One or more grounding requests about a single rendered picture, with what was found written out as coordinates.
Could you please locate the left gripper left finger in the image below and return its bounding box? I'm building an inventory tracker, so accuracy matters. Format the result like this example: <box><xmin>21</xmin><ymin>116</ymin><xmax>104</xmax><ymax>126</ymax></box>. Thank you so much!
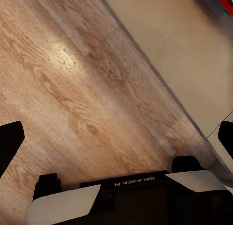
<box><xmin>0</xmin><ymin>121</ymin><xmax>25</xmax><ymax>178</ymax></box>

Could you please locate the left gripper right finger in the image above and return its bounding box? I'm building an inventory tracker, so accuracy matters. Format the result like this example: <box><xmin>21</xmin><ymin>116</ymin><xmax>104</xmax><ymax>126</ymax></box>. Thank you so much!
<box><xmin>218</xmin><ymin>121</ymin><xmax>233</xmax><ymax>159</ymax></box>

